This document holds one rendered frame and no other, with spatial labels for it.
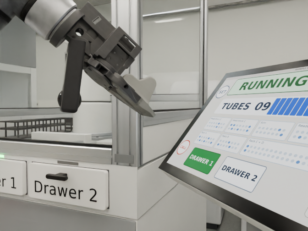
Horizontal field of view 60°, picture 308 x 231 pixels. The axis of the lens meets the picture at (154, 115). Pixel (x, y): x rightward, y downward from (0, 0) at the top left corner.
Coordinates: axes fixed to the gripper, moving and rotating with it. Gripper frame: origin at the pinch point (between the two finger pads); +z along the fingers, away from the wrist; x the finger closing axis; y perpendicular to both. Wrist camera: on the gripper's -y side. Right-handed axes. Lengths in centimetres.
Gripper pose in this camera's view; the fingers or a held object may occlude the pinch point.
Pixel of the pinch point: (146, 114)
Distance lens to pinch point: 48.5
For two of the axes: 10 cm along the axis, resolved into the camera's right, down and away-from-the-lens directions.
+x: -3.9, -0.3, 9.2
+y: 5.9, -7.8, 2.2
